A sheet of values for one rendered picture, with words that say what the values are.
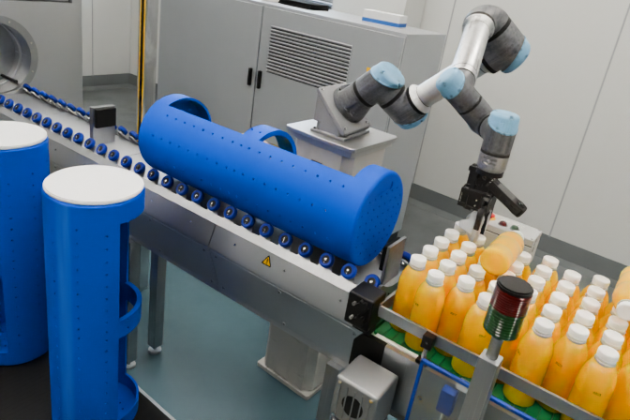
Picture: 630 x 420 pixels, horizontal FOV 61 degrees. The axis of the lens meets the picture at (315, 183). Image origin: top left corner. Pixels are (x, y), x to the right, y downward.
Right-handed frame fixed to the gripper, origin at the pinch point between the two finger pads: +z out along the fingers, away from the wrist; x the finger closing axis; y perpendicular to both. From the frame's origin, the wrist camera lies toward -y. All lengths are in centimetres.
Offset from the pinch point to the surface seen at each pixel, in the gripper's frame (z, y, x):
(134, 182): 6, 92, 43
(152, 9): -34, 165, -20
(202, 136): -8, 84, 24
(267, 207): 4, 53, 27
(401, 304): 11.3, 6.5, 28.9
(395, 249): 6.0, 17.2, 14.4
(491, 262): -3.5, -8.9, 18.0
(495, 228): -0.1, -1.2, -11.1
